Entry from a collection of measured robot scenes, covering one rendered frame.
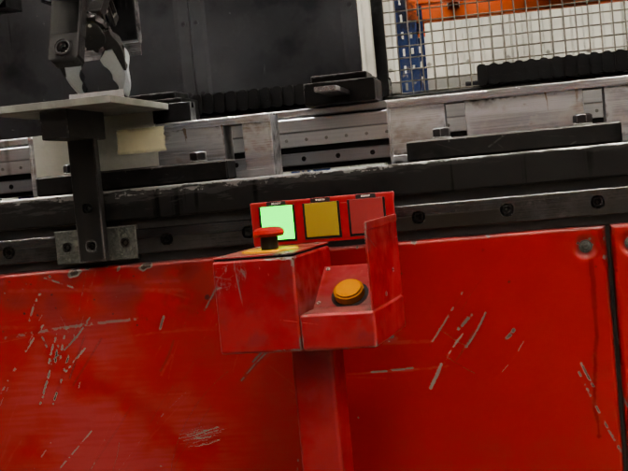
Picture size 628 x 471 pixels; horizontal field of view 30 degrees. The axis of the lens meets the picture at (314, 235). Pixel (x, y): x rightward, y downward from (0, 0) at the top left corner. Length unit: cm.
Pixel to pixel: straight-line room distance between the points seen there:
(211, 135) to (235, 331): 44
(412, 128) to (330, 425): 49
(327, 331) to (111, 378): 45
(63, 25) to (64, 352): 47
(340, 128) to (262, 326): 67
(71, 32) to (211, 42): 71
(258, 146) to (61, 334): 40
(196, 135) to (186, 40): 59
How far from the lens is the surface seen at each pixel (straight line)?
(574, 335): 164
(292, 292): 141
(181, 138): 181
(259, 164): 178
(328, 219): 155
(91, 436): 178
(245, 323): 144
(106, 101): 158
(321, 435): 149
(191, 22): 237
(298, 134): 203
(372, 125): 201
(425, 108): 174
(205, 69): 235
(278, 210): 157
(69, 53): 167
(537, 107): 174
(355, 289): 146
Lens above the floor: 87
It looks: 3 degrees down
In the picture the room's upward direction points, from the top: 5 degrees counter-clockwise
